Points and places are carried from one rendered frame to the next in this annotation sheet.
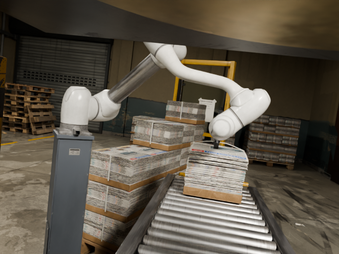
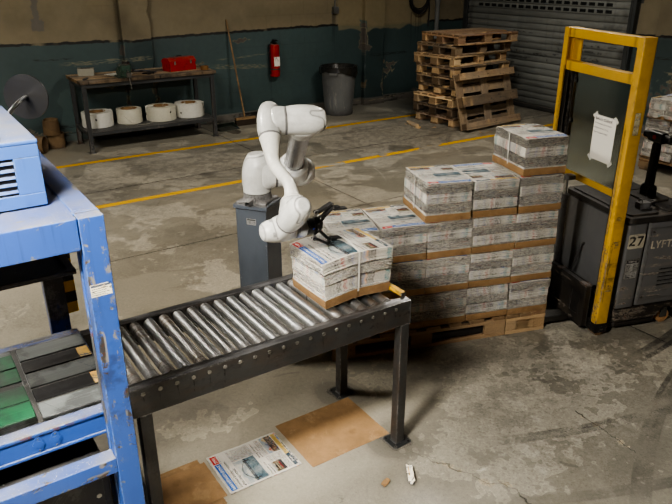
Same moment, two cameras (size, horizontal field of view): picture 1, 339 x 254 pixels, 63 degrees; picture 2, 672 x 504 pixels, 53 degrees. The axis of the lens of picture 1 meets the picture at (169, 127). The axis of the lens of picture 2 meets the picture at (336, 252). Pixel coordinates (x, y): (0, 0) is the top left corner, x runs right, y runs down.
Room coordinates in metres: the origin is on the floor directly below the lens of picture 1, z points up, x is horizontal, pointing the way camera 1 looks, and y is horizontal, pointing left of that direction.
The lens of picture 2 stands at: (-0.40, -2.39, 2.21)
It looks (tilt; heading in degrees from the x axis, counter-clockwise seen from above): 23 degrees down; 49
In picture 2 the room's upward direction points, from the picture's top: straight up
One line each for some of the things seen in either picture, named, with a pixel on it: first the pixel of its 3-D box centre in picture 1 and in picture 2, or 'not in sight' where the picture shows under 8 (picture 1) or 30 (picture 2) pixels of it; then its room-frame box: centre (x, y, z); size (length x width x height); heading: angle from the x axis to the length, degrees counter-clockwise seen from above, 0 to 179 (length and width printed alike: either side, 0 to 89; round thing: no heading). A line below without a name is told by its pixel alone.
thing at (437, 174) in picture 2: (160, 122); (438, 174); (2.59, 0.09, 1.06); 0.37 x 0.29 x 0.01; 63
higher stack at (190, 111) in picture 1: (180, 158); (520, 229); (3.13, -0.17, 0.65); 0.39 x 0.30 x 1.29; 65
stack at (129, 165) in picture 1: (145, 192); (412, 275); (2.47, 0.14, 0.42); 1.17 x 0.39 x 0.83; 155
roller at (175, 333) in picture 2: not in sight; (182, 341); (0.71, -0.17, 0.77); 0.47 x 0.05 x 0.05; 82
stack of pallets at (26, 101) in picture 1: (26, 107); (463, 75); (7.96, 4.17, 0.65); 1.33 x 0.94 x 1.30; 176
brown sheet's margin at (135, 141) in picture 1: (158, 143); (435, 207); (2.59, 0.09, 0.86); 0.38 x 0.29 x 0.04; 63
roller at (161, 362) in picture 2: not in sight; (151, 350); (0.58, -0.15, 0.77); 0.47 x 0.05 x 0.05; 82
